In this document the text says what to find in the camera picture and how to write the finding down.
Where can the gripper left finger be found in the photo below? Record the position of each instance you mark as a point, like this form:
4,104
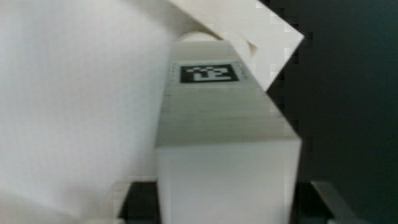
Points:
134,203

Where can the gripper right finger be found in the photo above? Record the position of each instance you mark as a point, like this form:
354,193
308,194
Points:
320,207

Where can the white desk leg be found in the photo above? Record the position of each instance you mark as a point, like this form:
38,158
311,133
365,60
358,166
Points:
82,59
226,200

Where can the white desk top tray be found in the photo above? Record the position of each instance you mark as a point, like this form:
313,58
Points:
249,33

